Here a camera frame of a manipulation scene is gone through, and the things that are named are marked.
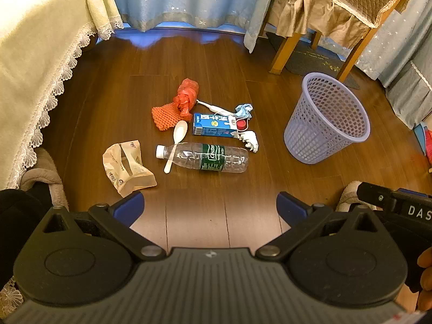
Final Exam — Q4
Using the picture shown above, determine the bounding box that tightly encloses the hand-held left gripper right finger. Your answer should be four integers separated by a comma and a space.
255, 192, 385, 261

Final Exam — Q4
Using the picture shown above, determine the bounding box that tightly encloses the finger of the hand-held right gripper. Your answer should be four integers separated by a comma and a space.
358, 182, 399, 210

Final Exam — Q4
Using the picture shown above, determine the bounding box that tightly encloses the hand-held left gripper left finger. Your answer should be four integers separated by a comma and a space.
37, 191, 166, 261

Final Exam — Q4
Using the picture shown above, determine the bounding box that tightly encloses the beige paper snack bag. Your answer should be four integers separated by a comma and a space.
102, 139, 158, 198

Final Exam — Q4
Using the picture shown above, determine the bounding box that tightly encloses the lavender plastic mesh basket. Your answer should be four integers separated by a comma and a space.
283, 72, 371, 165

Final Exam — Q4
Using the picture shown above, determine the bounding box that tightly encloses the white plastic spoon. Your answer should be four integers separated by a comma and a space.
164, 120, 188, 174

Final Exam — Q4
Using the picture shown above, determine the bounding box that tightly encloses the clear plastic water bottle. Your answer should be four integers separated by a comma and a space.
156, 143, 249, 174

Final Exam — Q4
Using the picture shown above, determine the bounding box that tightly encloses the orange foam net sleeve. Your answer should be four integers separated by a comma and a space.
151, 101, 184, 132

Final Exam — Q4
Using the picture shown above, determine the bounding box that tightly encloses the blue and white milk carton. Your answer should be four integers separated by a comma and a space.
193, 113, 242, 139

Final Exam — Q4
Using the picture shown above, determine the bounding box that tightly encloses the red plastic bag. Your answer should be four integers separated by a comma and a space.
173, 78, 200, 122

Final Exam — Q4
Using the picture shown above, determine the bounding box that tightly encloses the person's right hand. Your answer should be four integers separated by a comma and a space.
405, 247, 432, 313

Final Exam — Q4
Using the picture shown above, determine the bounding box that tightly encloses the beige fuzzy slipper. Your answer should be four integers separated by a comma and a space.
337, 180, 376, 214
19, 147, 70, 210

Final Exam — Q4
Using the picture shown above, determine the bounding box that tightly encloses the red and blue plastic piece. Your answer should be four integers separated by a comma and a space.
413, 121, 432, 166

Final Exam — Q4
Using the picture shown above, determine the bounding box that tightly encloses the crumpled white tissue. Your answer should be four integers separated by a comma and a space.
238, 131, 260, 153

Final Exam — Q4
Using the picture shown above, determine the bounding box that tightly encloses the grey-blue skirted cover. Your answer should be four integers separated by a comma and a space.
376, 59, 432, 131

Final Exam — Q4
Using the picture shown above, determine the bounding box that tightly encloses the blue face mask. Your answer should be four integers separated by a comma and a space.
234, 104, 254, 121

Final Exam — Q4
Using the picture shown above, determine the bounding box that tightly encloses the white toothbrush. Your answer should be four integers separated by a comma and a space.
196, 99, 237, 117

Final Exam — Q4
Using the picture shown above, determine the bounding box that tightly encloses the dark floor mat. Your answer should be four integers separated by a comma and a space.
266, 32, 362, 90

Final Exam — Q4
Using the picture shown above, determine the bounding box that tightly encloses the wooden chair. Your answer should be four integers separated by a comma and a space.
260, 0, 426, 83

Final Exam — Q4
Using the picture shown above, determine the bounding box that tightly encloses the cream lace-edged bedspread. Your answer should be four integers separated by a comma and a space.
0, 0, 125, 314

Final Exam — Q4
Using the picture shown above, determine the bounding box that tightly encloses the brown quilted chair cover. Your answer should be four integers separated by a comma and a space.
266, 0, 420, 50

